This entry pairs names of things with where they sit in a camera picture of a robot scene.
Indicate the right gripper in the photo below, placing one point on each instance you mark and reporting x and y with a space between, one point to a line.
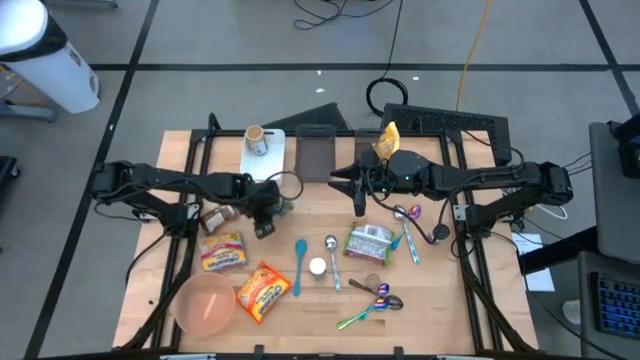
375 175

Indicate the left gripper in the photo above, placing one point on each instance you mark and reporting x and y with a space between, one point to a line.
262 197

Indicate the green spice jar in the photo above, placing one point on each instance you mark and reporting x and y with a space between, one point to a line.
289 205

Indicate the teal plastic spoon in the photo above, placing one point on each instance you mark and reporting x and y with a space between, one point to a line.
300 250

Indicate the pink green ramen packet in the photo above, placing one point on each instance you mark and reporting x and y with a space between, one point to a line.
369 244

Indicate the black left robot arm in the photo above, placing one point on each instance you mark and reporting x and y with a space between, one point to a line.
165 180

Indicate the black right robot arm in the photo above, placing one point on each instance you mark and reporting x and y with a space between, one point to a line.
490 177

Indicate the grey plastic bin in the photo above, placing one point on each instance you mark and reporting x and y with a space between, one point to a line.
315 155
364 145

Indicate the white plastic bin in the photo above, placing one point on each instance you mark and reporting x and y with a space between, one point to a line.
267 160

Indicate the brown spice packet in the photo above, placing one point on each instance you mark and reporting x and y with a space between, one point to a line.
217 220

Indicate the bagel seasoning jar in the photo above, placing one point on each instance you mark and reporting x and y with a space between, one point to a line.
317 266

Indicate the yellow red ramen packet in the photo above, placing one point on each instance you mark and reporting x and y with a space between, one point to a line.
223 252

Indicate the orange ramen packet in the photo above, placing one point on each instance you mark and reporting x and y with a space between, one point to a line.
262 292

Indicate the purple label bottle black cap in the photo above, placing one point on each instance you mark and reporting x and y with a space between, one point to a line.
441 232

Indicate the iridescent purple spoon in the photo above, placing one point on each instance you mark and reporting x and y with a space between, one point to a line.
383 289

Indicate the iridescent green spoon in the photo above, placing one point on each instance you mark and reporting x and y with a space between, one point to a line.
381 303

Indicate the pink translucent bowl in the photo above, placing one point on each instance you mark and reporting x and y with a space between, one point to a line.
202 305

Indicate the dark metal spoon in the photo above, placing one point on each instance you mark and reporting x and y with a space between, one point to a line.
395 303

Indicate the black table clamp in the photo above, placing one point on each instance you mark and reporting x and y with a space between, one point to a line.
258 349
398 351

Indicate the black desk crossbar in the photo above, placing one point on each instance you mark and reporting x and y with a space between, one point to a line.
550 255

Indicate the white paper sheet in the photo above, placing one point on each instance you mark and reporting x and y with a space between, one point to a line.
540 280

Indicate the white computer mouse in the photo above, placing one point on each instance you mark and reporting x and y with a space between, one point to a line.
572 311

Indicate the white trash can black rim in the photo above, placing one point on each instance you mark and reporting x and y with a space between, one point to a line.
55 75

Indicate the grey table foot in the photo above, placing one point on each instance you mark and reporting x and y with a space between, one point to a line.
30 112

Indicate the grey side desk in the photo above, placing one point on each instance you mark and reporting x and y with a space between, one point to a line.
615 220

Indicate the black desk device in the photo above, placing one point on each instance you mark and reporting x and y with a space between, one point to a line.
631 155

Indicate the black backlit keyboard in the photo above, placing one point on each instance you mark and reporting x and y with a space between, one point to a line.
617 305

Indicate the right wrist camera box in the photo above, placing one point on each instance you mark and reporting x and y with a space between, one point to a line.
359 205

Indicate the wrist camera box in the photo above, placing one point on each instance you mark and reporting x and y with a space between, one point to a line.
359 205
264 229

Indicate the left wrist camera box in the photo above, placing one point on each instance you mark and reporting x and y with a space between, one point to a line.
264 229

